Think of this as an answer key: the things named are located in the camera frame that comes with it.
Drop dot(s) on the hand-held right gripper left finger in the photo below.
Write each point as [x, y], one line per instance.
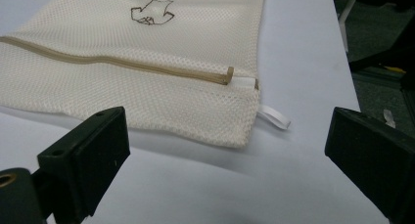
[88, 162]

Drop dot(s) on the cream mesh laundry bag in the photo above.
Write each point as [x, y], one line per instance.
[130, 70]

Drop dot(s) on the white metal stand leg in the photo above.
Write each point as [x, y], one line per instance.
[346, 15]

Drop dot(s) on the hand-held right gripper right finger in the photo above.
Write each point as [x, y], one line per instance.
[372, 158]

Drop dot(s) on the white paper scrap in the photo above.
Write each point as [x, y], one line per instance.
[389, 118]

